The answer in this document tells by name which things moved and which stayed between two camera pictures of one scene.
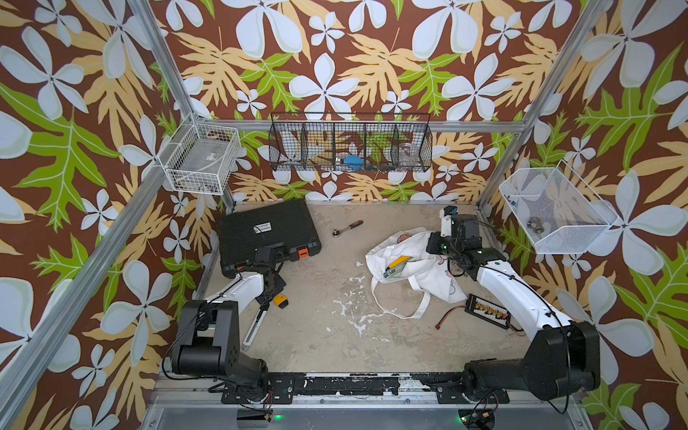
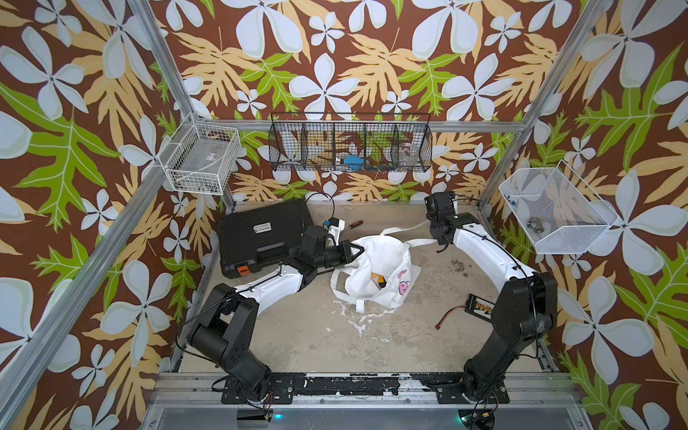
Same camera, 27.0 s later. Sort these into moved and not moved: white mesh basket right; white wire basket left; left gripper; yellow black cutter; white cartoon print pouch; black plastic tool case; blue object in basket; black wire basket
Moved: white cartoon print pouch; yellow black cutter; left gripper
Not moved: black wire basket; black plastic tool case; blue object in basket; white wire basket left; white mesh basket right
